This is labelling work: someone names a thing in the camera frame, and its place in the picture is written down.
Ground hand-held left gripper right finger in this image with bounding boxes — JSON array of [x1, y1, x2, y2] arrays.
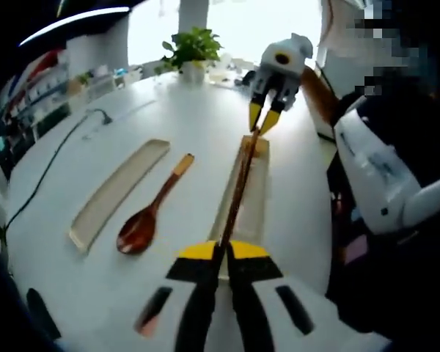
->
[[221, 240, 389, 352]]

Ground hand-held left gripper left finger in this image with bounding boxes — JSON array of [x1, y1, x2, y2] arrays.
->
[[91, 240, 225, 352]]

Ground brown wooden chopstick utensil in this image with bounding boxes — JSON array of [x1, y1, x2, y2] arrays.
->
[[219, 128, 261, 252], [222, 143, 252, 235]]

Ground brown wooden spoon utensil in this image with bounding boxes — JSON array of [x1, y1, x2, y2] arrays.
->
[[116, 153, 196, 255]]

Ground beige cutlery case tray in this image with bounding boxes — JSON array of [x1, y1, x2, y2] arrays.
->
[[208, 134, 271, 282]]

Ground beige chopstick tray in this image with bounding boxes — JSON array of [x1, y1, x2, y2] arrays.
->
[[69, 138, 171, 254]]

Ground green plant in white pot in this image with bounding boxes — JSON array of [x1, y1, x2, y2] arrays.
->
[[154, 26, 224, 85]]

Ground white worn device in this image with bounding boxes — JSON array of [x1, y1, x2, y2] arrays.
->
[[332, 94, 440, 236]]

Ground long curved ceiling light strip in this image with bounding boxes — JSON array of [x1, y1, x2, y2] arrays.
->
[[18, 6, 131, 48]]

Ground shelf with white bins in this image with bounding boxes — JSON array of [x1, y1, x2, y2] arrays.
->
[[0, 49, 73, 147]]

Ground black cable with plug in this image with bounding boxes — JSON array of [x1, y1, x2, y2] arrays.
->
[[1, 108, 114, 235]]

